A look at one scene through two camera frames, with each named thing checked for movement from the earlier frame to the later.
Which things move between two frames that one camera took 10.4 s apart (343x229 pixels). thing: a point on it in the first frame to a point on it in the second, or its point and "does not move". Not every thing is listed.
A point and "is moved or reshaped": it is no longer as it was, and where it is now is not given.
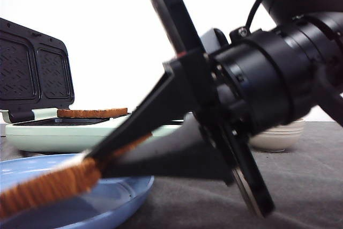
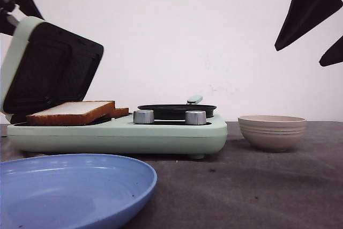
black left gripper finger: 169,104 to 27,5
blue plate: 110,197 does not move
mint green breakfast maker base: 74,134 does not move
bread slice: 71,177 to 77,113
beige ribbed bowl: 278,139 does not move
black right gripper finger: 184,153 to 8,24
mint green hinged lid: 36,73 is moved or reshaped
